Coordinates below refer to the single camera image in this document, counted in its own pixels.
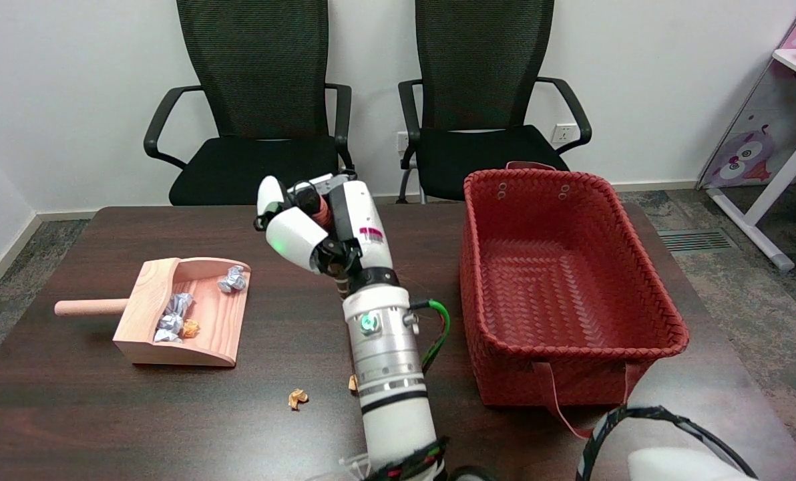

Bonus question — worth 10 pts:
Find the black mesh office chair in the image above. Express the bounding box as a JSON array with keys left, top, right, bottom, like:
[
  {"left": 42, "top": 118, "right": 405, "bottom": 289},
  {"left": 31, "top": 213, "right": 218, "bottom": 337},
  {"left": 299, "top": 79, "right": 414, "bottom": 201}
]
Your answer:
[
  {"left": 143, "top": 0, "right": 357, "bottom": 206},
  {"left": 397, "top": 0, "right": 592, "bottom": 204}
]

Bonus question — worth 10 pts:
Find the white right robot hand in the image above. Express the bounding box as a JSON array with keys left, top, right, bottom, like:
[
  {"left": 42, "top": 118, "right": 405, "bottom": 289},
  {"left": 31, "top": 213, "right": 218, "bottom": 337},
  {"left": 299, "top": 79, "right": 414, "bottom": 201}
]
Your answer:
[{"left": 254, "top": 172, "right": 400, "bottom": 291}]

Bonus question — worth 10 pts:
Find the brown straw hand broom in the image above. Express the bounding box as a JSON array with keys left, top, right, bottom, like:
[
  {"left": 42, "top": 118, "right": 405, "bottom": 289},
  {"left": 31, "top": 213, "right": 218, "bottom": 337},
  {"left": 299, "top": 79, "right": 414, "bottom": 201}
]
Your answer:
[{"left": 301, "top": 190, "right": 353, "bottom": 298}]

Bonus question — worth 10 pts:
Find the black sleeved cable loop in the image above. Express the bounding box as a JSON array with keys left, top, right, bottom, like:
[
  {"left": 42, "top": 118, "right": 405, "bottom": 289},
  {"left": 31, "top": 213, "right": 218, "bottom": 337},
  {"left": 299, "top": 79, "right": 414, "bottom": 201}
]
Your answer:
[{"left": 575, "top": 404, "right": 759, "bottom": 481}]

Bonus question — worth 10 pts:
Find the red woven basket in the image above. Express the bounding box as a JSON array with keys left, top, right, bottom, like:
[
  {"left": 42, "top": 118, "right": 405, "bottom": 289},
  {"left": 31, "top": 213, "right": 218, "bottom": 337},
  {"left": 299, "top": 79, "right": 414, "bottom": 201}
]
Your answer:
[{"left": 458, "top": 160, "right": 691, "bottom": 440}]

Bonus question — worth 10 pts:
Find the wooden dustpan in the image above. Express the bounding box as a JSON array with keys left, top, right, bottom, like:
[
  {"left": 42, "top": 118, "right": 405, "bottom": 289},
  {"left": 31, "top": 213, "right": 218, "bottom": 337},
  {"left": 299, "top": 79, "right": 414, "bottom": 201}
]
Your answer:
[{"left": 54, "top": 257, "right": 252, "bottom": 368}]

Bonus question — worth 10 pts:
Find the owl print side panel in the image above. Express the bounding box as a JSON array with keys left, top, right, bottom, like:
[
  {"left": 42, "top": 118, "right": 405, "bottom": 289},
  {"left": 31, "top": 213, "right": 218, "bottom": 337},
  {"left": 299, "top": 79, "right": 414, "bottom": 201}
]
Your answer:
[{"left": 697, "top": 63, "right": 796, "bottom": 191}]

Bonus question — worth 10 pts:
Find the grey floor vent grille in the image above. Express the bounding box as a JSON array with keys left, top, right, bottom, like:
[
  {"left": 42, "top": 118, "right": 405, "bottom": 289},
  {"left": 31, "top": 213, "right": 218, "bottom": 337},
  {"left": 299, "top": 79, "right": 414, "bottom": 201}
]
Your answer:
[{"left": 657, "top": 229, "right": 739, "bottom": 253}]

